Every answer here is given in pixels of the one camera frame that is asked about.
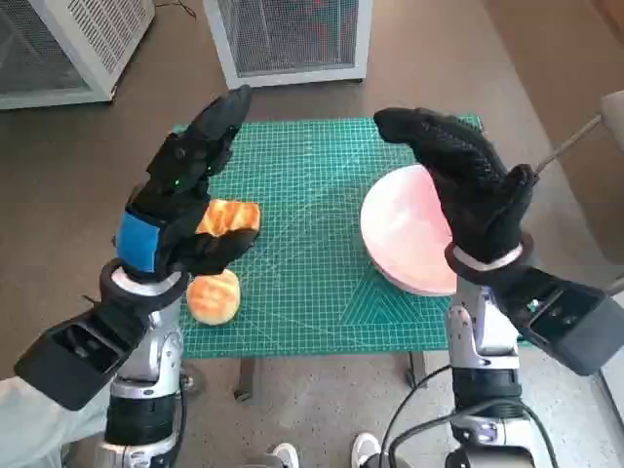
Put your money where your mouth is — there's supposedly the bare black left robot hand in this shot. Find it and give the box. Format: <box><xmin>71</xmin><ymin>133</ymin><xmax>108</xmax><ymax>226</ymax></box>
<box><xmin>112</xmin><ymin>84</ymin><xmax>259</xmax><ymax>289</ymax></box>

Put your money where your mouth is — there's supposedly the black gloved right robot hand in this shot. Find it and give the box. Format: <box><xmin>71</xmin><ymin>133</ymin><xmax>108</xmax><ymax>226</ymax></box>
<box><xmin>372</xmin><ymin>106</ymin><xmax>537</xmax><ymax>267</ymax></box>

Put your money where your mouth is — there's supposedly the braided toy bread loaf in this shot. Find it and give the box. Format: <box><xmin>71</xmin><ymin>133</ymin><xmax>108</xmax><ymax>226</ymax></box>
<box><xmin>195</xmin><ymin>198</ymin><xmax>262</xmax><ymax>239</ymax></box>

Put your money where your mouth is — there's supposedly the pink bowl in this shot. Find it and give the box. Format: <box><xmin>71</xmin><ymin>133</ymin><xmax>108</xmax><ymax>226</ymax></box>
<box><xmin>359</xmin><ymin>164</ymin><xmax>462</xmax><ymax>297</ymax></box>

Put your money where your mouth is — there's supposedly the round toy bread bun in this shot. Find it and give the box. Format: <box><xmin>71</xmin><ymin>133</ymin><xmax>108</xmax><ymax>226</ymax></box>
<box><xmin>186</xmin><ymin>270</ymin><xmax>242</xmax><ymax>326</ymax></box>

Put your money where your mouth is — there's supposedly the green cutting mat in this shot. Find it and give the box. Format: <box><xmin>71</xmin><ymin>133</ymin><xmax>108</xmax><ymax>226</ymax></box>
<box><xmin>173</xmin><ymin>114</ymin><xmax>491</xmax><ymax>362</ymax></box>

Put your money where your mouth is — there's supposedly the black metal table leg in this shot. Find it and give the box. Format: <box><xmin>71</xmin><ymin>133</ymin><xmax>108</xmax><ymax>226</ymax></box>
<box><xmin>404</xmin><ymin>350</ymin><xmax>430</xmax><ymax>391</ymax></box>
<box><xmin>236</xmin><ymin>358</ymin><xmax>259</xmax><ymax>404</ymax></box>

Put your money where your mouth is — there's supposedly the white cabinet with perforated side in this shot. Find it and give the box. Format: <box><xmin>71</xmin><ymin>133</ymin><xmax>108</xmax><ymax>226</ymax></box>
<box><xmin>0</xmin><ymin>0</ymin><xmax>157</xmax><ymax>111</ymax></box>

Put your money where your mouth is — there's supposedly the white cabinet with mesh door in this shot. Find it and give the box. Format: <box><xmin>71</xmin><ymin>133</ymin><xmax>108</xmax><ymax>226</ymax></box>
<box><xmin>202</xmin><ymin>0</ymin><xmax>372</xmax><ymax>90</ymax></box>

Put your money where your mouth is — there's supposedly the white shoe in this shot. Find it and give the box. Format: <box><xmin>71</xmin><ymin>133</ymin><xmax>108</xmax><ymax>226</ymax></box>
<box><xmin>270</xmin><ymin>442</ymin><xmax>299</xmax><ymax>468</ymax></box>
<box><xmin>350</xmin><ymin>432</ymin><xmax>381</xmax><ymax>468</ymax></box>

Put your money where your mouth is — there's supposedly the person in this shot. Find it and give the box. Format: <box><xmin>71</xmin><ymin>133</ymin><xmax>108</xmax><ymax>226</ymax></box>
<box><xmin>0</xmin><ymin>374</ymin><xmax>116</xmax><ymax>468</ymax></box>

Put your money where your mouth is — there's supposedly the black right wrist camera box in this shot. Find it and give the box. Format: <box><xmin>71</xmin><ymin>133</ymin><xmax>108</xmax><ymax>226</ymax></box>
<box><xmin>491</xmin><ymin>265</ymin><xmax>624</xmax><ymax>377</ymax></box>

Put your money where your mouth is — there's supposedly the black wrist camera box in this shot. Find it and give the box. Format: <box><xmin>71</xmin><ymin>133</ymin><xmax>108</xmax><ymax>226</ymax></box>
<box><xmin>13</xmin><ymin>287</ymin><xmax>172</xmax><ymax>411</ymax></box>
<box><xmin>491</xmin><ymin>265</ymin><xmax>624</xmax><ymax>377</ymax></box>

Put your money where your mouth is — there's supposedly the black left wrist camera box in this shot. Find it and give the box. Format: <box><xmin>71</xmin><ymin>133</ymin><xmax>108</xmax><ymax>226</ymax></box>
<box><xmin>13</xmin><ymin>287</ymin><xmax>172</xmax><ymax>411</ymax></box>

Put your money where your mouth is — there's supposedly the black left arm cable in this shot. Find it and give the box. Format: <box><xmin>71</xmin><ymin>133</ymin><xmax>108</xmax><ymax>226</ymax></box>
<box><xmin>176</xmin><ymin>372</ymin><xmax>192</xmax><ymax>440</ymax></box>

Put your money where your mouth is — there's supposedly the thin black floor cable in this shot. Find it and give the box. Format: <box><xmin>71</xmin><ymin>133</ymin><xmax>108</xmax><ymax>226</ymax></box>
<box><xmin>158</xmin><ymin>0</ymin><xmax>197</xmax><ymax>21</ymax></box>

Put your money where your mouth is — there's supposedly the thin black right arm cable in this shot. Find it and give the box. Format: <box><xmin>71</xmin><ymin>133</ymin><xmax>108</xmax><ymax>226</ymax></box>
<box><xmin>378</xmin><ymin>364</ymin><xmax>454</xmax><ymax>468</ymax></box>

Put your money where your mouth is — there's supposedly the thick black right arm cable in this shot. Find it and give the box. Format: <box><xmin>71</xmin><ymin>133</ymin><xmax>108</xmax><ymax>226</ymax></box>
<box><xmin>387</xmin><ymin>400</ymin><xmax>560</xmax><ymax>468</ymax></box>

